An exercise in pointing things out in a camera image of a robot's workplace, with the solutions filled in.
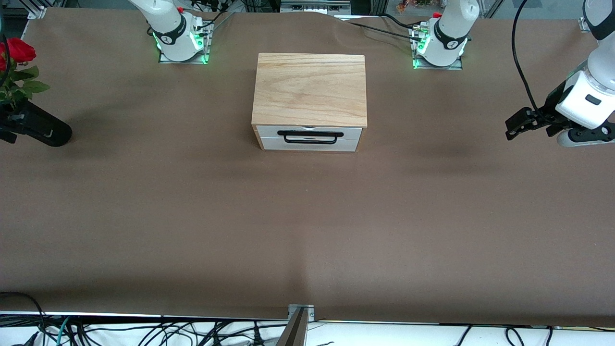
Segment white-fronted wooden drawer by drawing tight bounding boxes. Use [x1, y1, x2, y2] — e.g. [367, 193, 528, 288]
[256, 126, 363, 141]

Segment light wooden drawer cabinet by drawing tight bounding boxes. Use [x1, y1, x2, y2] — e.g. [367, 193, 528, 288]
[251, 53, 368, 153]

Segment black cylindrical vase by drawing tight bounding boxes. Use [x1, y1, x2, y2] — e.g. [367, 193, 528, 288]
[13, 100, 73, 147]

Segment red rose with green leaves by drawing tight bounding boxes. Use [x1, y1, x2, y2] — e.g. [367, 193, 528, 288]
[0, 37, 51, 109]

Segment orange artificial flowers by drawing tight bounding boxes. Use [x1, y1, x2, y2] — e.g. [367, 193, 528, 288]
[396, 0, 433, 12]

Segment brown table cover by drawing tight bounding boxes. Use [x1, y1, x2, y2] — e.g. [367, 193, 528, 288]
[0, 7, 615, 327]

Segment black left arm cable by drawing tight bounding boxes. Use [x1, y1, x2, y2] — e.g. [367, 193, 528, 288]
[512, 0, 543, 116]

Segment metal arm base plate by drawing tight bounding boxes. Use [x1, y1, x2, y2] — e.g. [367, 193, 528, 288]
[412, 53, 464, 71]
[158, 46, 211, 65]

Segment short black table cable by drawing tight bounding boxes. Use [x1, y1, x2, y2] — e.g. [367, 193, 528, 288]
[380, 13, 416, 28]

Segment long black table cable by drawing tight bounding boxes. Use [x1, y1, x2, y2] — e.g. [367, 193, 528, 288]
[339, 19, 423, 41]

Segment black looped cable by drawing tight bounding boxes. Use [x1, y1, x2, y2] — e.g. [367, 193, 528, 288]
[0, 292, 49, 337]

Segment teal cable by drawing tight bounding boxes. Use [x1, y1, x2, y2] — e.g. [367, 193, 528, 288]
[54, 316, 73, 346]

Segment black metal drawer handle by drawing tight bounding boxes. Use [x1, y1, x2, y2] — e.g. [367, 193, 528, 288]
[277, 130, 344, 145]

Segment white handleless drawer front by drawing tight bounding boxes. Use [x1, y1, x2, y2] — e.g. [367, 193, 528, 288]
[260, 138, 361, 152]

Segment black base connector cables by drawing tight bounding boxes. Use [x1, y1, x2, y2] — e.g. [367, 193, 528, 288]
[190, 0, 236, 37]

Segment aluminium frame rail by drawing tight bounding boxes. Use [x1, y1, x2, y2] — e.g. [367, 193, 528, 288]
[280, 0, 352, 15]

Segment tangled black cables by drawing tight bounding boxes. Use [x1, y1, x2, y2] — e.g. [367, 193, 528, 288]
[67, 317, 289, 346]

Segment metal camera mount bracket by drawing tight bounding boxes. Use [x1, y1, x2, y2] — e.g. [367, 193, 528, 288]
[276, 304, 315, 346]

